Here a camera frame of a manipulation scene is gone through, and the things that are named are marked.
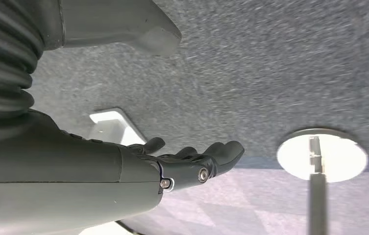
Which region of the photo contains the round white stand base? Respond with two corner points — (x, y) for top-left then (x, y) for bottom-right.
(276, 128), (369, 183)

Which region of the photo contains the grey stand pole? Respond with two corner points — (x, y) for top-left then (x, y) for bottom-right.
(307, 136), (329, 235)

